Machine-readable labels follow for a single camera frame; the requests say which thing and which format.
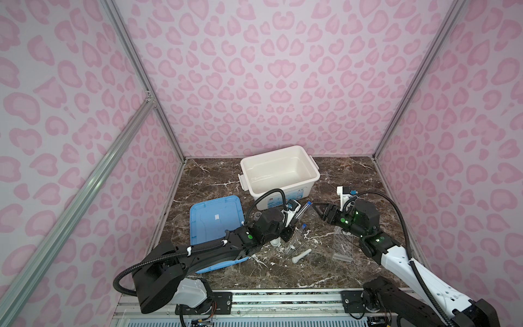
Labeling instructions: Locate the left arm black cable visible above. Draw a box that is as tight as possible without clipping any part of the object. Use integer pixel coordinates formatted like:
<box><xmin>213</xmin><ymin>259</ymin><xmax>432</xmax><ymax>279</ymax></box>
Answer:
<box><xmin>112</xmin><ymin>188</ymin><xmax>287</xmax><ymax>297</ymax></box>

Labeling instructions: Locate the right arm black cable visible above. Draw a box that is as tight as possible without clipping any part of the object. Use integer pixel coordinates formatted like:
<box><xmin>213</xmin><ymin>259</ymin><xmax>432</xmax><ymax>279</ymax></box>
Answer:
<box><xmin>342</xmin><ymin>191</ymin><xmax>469</xmax><ymax>327</ymax></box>

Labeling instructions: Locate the blue plastic bin lid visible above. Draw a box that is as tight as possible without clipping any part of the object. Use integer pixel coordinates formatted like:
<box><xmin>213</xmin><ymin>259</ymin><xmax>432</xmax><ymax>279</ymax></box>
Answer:
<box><xmin>188</xmin><ymin>195</ymin><xmax>251</xmax><ymax>275</ymax></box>

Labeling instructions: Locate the white ceramic pestle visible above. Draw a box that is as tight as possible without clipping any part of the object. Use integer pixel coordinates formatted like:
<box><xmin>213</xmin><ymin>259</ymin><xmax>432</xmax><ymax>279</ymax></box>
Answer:
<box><xmin>291</xmin><ymin>249</ymin><xmax>312</xmax><ymax>264</ymax></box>

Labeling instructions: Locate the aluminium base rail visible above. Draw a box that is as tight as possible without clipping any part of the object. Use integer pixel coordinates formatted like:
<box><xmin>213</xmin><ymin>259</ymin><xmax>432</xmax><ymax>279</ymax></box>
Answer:
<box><xmin>110</xmin><ymin>288</ymin><xmax>394</xmax><ymax>326</ymax></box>

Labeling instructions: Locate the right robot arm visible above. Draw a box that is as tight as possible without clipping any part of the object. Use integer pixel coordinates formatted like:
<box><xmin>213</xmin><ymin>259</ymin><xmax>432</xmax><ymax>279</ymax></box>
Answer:
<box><xmin>313</xmin><ymin>197</ymin><xmax>501</xmax><ymax>326</ymax></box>

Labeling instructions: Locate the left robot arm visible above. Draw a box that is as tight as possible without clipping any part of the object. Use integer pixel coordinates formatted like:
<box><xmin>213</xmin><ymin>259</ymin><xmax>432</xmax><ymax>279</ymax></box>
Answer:
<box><xmin>132</xmin><ymin>204</ymin><xmax>299</xmax><ymax>314</ymax></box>

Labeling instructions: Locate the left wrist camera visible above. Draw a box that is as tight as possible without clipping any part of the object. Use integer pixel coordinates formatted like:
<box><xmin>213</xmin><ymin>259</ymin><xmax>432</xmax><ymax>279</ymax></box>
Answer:
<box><xmin>283</xmin><ymin>199</ymin><xmax>302</xmax><ymax>227</ymax></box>

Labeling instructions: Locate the white plastic storage bin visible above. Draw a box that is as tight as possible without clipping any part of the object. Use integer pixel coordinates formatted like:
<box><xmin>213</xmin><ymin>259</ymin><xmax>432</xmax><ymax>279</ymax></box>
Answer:
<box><xmin>238</xmin><ymin>145</ymin><xmax>320</xmax><ymax>200</ymax></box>

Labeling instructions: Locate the clear plastic test tube rack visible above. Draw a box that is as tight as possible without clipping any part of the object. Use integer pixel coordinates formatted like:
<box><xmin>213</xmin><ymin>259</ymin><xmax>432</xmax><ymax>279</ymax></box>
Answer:
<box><xmin>332</xmin><ymin>226</ymin><xmax>356</xmax><ymax>263</ymax></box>

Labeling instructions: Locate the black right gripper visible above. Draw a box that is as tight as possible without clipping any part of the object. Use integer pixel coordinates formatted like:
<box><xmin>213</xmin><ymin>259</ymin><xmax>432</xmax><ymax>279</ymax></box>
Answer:
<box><xmin>311</xmin><ymin>203</ymin><xmax>367</xmax><ymax>239</ymax></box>

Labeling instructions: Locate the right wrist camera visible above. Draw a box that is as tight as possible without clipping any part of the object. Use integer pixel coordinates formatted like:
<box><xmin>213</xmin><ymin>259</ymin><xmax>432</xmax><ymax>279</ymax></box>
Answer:
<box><xmin>336</xmin><ymin>186</ymin><xmax>358</xmax><ymax>212</ymax></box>

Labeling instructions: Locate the blue-capped test tube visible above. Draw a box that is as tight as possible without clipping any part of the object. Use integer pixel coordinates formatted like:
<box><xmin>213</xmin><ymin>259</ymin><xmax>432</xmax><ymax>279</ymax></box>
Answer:
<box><xmin>296</xmin><ymin>223</ymin><xmax>307</xmax><ymax>243</ymax></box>
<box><xmin>294</xmin><ymin>201</ymin><xmax>312</xmax><ymax>221</ymax></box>

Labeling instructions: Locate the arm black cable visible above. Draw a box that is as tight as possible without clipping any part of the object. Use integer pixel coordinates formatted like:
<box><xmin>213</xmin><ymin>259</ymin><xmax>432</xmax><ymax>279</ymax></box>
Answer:
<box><xmin>342</xmin><ymin>191</ymin><xmax>469</xmax><ymax>327</ymax></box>
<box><xmin>112</xmin><ymin>188</ymin><xmax>287</xmax><ymax>297</ymax></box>

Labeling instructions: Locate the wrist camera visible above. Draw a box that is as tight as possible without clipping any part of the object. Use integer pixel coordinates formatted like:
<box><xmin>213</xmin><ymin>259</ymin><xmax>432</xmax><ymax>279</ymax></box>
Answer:
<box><xmin>283</xmin><ymin>199</ymin><xmax>302</xmax><ymax>227</ymax></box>
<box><xmin>336</xmin><ymin>186</ymin><xmax>358</xmax><ymax>212</ymax></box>

